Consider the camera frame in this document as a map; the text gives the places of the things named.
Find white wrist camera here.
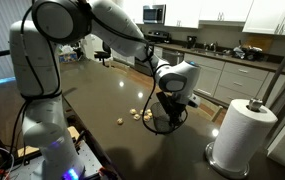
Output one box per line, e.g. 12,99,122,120
188,94,202,108

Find metal paper towel holder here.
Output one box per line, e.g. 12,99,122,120
204,98,264,180

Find dish rack with dishes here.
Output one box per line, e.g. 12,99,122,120
232,39,265,62

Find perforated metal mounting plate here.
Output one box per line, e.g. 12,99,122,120
8,141,103,180

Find black office chair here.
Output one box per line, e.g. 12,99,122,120
93,41,114,68

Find black coffee maker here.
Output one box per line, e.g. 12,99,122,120
186,35,198,50

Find tissue box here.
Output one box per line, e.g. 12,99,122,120
58,44,79,64

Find black kitchen stove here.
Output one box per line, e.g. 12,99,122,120
147,30,172,44

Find white lower kitchen cabinets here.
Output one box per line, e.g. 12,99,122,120
183,53,285,106

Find metal sink faucet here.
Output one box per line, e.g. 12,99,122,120
203,41,219,53

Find dark kitchen countertop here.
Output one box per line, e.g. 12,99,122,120
155,42,285,76

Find light wooden board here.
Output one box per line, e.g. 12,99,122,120
16,125,81,158

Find stainless steel microwave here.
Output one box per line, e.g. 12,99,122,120
142,4,167,25

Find wooden cutting board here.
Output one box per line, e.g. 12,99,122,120
245,33,274,53

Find wooden dining chair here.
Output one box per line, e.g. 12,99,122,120
195,96,224,123

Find grey metal tripod pole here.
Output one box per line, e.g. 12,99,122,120
261,31,285,108

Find stainless steel dishwasher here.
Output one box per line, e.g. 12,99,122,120
161,49,185,67

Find white upper cabinet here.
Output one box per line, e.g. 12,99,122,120
241,0,285,37
198,0,255,27
163,0,203,29

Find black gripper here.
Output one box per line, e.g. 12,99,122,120
156,91,187,126

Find white paper towel roll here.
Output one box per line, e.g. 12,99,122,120
211,98,279,173

